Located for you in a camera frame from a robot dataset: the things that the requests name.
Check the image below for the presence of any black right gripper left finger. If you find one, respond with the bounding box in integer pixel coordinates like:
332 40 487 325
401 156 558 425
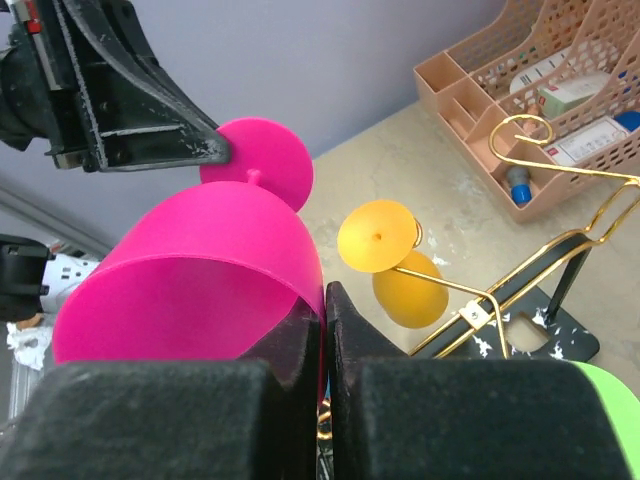
1 302 320 479

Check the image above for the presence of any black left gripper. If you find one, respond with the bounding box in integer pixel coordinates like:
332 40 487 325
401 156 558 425
1 1 231 172

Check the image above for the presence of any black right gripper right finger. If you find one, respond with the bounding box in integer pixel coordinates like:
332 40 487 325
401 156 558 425
326 281 632 479

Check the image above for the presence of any pink plastic wine glass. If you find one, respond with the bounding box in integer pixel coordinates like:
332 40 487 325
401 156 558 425
52 117 326 401

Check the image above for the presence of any orange plastic wine glass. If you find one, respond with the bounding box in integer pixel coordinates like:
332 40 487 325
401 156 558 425
337 199 449 329

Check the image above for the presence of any green plastic wine glass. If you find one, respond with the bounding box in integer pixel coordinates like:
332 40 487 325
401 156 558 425
574 362 639 479

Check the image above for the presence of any grey blue small bottle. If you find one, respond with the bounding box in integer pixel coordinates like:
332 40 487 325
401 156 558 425
506 166 532 206

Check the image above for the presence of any white blue labelled box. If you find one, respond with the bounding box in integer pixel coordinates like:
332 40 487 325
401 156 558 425
544 116 630 167

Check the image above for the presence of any peach plastic desk organizer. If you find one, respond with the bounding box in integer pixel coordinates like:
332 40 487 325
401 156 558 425
414 1 639 223

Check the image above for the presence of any white red medicine box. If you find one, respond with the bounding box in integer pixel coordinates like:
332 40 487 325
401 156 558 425
538 71 610 119

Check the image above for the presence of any white printed label packet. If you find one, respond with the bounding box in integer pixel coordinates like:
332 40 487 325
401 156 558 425
509 48 575 94

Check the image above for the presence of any gold wire glass rack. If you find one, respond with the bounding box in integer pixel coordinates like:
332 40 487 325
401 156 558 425
399 115 639 358

